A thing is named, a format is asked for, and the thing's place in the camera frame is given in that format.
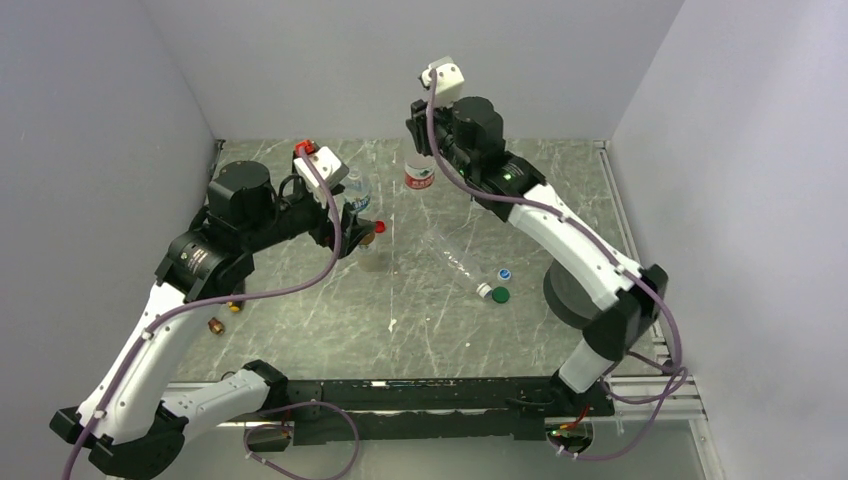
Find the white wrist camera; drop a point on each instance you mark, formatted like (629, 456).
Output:
(325, 162)
(449, 82)

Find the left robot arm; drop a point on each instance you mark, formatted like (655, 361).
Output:
(127, 426)

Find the blue label water bottle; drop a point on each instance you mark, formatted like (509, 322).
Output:
(357, 190)

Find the black base frame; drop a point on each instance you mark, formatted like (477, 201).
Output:
(334, 424)

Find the aluminium rail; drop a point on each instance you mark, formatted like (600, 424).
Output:
(662, 397)

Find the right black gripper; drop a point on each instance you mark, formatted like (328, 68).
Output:
(420, 125)

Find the brown bottle green cap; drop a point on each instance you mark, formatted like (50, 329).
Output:
(369, 257)

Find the clear unlabeled plastic bottle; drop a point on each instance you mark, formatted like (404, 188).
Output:
(457, 263)

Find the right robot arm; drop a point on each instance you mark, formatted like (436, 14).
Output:
(467, 138)

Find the red label clear bottle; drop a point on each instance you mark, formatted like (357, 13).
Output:
(419, 171)

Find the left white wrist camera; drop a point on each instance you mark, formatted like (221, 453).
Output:
(325, 162)

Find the small copper fitting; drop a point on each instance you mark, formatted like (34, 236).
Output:
(216, 327)

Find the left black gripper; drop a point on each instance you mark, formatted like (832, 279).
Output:
(348, 222)

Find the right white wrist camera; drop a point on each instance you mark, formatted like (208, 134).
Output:
(449, 82)

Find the black round disc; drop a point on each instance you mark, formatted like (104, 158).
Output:
(567, 299)

